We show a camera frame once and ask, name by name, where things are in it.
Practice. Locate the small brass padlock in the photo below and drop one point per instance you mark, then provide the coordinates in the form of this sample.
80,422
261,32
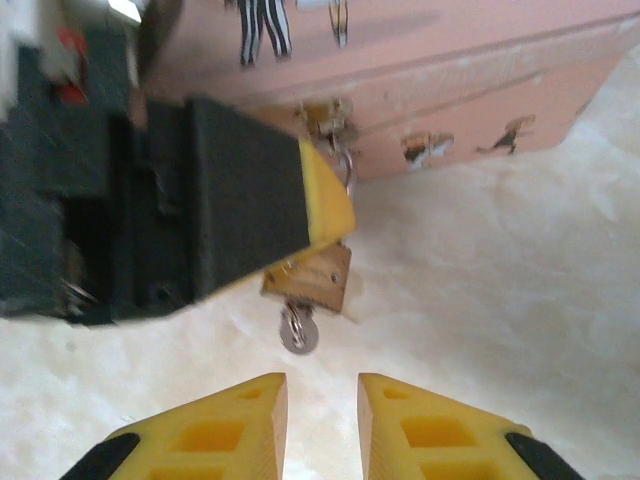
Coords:
320,285

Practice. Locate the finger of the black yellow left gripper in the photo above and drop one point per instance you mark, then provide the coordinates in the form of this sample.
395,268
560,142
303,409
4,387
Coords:
285,119
250,200

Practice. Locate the pink cartoon tin box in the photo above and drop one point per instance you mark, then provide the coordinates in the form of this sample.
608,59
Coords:
450,75

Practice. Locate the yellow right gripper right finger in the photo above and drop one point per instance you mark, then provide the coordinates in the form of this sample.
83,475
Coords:
430,440

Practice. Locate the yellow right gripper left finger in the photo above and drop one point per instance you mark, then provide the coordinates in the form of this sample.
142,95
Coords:
220,440

